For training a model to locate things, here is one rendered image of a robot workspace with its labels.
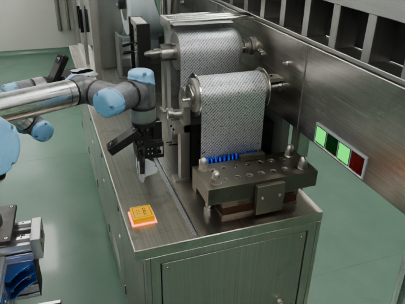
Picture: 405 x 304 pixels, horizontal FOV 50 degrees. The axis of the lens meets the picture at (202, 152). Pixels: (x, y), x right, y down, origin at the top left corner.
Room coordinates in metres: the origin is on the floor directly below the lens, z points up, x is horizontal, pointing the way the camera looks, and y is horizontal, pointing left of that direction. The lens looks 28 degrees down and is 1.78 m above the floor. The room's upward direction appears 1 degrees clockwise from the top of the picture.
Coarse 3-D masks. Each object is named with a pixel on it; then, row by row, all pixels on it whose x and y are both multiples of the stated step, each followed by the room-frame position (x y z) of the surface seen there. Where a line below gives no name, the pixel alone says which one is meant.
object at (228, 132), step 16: (224, 112) 1.38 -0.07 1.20; (240, 112) 1.40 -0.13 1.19; (256, 112) 1.42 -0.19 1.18; (208, 128) 1.36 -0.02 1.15; (224, 128) 1.38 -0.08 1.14; (240, 128) 1.41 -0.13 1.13; (256, 128) 1.43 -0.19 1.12; (208, 144) 1.36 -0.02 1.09; (224, 144) 1.38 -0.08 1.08; (240, 144) 1.41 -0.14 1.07; (256, 144) 1.43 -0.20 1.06
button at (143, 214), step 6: (132, 210) 1.19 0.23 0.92; (138, 210) 1.19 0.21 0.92; (144, 210) 1.19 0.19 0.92; (150, 210) 1.19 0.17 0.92; (132, 216) 1.16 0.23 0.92; (138, 216) 1.16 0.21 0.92; (144, 216) 1.16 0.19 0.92; (150, 216) 1.16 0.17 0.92; (138, 222) 1.14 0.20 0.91; (144, 222) 1.15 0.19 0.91
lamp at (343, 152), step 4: (340, 144) 1.15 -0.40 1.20; (340, 148) 1.14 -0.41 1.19; (344, 148) 1.13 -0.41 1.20; (348, 148) 1.11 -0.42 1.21; (340, 152) 1.14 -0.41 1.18; (344, 152) 1.12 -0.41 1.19; (348, 152) 1.11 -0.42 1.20; (340, 156) 1.14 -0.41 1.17; (344, 156) 1.12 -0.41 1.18; (348, 156) 1.10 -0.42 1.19; (344, 160) 1.12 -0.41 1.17
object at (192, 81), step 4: (264, 76) 1.47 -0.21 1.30; (188, 80) 1.45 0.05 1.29; (192, 80) 1.40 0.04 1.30; (192, 84) 1.40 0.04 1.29; (196, 84) 1.38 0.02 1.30; (196, 88) 1.37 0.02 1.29; (196, 92) 1.36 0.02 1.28; (196, 96) 1.36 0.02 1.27; (196, 100) 1.36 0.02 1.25; (196, 104) 1.36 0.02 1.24; (192, 108) 1.40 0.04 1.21; (196, 108) 1.36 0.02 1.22
